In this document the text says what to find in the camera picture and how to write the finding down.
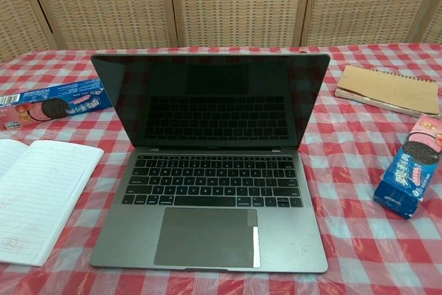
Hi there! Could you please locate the woven bamboo screen panel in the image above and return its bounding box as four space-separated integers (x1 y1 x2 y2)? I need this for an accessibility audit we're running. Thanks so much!
300 0 442 47
0 0 55 63
409 0 442 44
22 0 179 50
167 0 314 49

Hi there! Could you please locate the blue pink Oreo cookie box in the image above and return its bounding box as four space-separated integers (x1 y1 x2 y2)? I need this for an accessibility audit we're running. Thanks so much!
0 79 112 131
372 114 442 220

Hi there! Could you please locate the open white lined notebook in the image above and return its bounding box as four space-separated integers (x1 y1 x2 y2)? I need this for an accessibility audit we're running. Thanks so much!
0 138 105 267

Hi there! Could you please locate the brown spiral notebook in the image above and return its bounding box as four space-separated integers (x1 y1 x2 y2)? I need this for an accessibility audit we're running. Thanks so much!
334 64 442 119

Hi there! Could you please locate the red white checkered tablecloth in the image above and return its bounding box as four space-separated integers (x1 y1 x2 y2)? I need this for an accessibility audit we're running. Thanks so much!
0 43 442 295

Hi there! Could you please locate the silver laptop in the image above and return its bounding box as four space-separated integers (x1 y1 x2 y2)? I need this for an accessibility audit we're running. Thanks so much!
88 53 332 274

